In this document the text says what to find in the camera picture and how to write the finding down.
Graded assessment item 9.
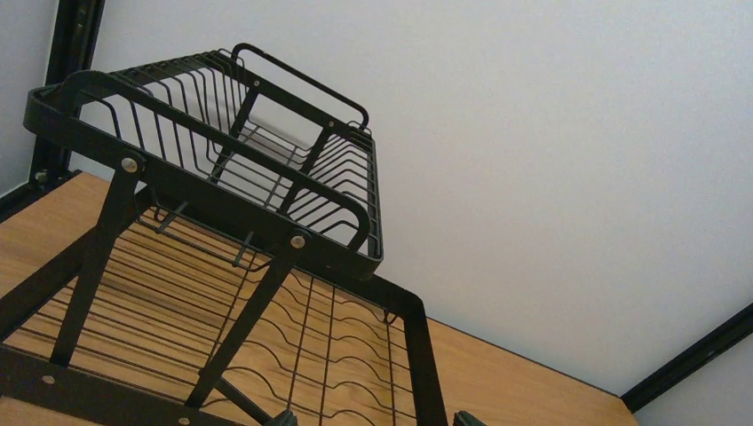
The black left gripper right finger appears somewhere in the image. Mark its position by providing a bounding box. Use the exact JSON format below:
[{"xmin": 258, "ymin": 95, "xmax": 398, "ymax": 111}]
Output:
[{"xmin": 453, "ymin": 410, "xmax": 486, "ymax": 426}]

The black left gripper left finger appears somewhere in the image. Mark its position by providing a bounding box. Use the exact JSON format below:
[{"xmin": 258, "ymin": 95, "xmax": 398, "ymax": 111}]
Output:
[{"xmin": 267, "ymin": 409, "xmax": 298, "ymax": 426}]

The black wire dish rack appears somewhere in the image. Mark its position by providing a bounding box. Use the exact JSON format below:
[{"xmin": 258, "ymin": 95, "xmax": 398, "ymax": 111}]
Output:
[{"xmin": 1, "ymin": 43, "xmax": 448, "ymax": 425}]

